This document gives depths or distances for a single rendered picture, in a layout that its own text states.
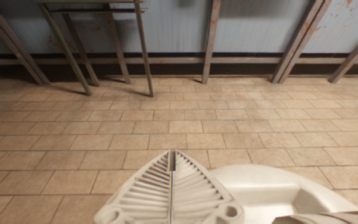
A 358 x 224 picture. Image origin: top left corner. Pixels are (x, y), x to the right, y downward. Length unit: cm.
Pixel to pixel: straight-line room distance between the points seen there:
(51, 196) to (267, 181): 94
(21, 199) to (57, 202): 18
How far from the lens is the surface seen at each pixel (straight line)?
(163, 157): 16
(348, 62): 211
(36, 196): 105
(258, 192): 48
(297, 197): 55
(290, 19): 157
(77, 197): 92
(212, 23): 126
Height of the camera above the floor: 76
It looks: 43 degrees down
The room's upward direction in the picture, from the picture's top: straight up
